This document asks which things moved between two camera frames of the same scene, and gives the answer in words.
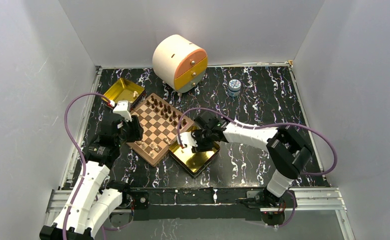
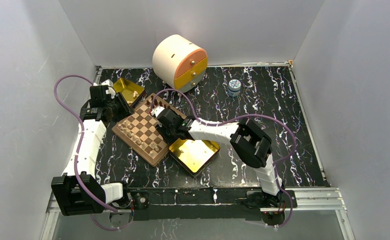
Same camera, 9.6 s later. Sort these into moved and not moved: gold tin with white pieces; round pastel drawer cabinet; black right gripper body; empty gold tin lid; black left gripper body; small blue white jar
Moved: black right gripper body; black left gripper body
Not moved: round pastel drawer cabinet; gold tin with white pieces; small blue white jar; empty gold tin lid
